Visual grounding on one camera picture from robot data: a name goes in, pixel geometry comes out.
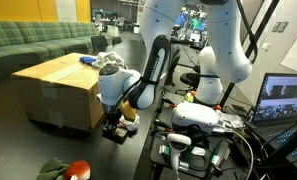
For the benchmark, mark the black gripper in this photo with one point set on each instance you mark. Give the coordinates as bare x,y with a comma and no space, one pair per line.
112,120

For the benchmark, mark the black rectangular block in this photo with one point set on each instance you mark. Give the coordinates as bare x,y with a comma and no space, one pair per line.
116,135

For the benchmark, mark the white towel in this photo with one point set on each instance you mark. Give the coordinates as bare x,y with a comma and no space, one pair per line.
108,59

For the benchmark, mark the blue bean bag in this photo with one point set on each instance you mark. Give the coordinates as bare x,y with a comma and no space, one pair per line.
87,59

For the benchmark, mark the red plush with green leaves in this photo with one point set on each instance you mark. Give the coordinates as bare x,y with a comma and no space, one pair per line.
68,170

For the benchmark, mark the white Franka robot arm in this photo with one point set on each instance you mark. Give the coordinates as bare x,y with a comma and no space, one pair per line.
221,50

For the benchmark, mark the large cardboard box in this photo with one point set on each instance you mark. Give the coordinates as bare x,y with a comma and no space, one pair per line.
61,96

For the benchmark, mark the white VR controller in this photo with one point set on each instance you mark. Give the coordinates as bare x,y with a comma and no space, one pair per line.
178,140

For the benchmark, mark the small yellow green bottle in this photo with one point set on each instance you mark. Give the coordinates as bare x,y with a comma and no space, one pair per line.
189,97

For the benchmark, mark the white VR headset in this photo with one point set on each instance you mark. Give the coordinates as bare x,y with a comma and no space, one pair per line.
194,116

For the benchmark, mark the black handheld tool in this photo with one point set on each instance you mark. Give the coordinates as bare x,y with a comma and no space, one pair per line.
218,155

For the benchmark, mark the green plaid sofa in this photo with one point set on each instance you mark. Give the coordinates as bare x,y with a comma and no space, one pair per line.
28,38

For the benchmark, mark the black metal pole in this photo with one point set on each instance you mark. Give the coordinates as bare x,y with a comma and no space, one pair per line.
228,93

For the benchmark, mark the clear plastic bag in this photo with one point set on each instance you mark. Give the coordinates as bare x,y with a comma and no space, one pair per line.
233,120

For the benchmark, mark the open black laptop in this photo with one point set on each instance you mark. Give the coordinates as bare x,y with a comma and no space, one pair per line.
283,98

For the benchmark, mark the white wall switch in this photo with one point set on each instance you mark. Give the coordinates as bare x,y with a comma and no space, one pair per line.
265,45

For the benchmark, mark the grey wall panel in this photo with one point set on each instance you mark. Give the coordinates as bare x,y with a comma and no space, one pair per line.
280,26

